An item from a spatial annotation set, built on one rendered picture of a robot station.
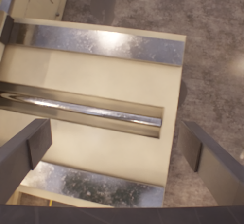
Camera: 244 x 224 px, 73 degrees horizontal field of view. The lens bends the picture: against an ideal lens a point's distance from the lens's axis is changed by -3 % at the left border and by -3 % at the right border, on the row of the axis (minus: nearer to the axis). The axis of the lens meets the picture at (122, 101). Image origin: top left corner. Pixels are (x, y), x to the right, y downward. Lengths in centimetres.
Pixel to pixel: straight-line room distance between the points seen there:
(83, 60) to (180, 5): 132
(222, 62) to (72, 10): 159
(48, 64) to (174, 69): 68
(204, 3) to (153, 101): 142
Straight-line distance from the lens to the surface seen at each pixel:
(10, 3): 155
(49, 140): 17
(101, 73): 92
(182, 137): 17
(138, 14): 191
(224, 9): 212
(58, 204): 148
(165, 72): 92
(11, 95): 112
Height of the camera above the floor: 157
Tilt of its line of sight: 81 degrees down
